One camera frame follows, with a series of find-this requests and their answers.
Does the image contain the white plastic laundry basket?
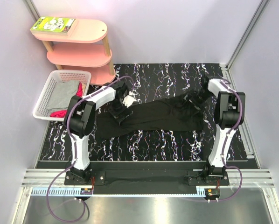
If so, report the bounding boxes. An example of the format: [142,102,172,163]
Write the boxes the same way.
[32,69,92,121]

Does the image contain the green cover book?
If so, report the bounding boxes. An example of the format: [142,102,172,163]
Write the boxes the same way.
[30,16,78,35]

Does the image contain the purple cable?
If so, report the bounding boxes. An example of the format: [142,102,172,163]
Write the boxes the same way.
[46,75,134,224]
[183,79,244,203]

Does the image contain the white slotted cable duct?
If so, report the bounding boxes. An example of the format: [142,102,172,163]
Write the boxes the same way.
[31,187,93,197]

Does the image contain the black printed t shirt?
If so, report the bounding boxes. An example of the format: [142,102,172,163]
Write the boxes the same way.
[96,93,204,139]

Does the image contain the beige t shirt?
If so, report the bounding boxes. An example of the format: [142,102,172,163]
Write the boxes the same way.
[82,83,87,95]

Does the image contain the black marbled table mat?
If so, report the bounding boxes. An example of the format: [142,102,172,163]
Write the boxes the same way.
[36,63,249,162]

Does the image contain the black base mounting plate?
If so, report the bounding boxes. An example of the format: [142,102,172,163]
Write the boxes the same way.
[64,161,230,196]

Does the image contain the magenta t shirt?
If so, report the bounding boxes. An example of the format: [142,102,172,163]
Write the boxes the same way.
[49,82,83,118]

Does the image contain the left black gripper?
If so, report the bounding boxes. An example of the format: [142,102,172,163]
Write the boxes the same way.
[105,99,133,126]

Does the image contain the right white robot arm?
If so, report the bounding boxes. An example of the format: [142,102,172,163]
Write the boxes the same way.
[184,76,246,187]

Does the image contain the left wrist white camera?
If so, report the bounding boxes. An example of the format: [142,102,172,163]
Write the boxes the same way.
[123,92,137,108]

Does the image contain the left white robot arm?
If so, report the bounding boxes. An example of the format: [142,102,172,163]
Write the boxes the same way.
[64,81,133,185]

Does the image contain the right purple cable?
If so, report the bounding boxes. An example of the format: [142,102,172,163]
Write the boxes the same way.
[183,79,244,203]

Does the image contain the grey t shirt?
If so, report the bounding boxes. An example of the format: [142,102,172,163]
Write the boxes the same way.
[47,80,80,113]

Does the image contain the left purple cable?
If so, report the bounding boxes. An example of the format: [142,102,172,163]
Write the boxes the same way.
[46,75,134,224]

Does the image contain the pink three tier shelf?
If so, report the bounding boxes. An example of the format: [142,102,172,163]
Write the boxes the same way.
[34,19,115,86]

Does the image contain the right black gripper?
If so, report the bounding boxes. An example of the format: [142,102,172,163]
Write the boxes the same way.
[181,89,213,117]

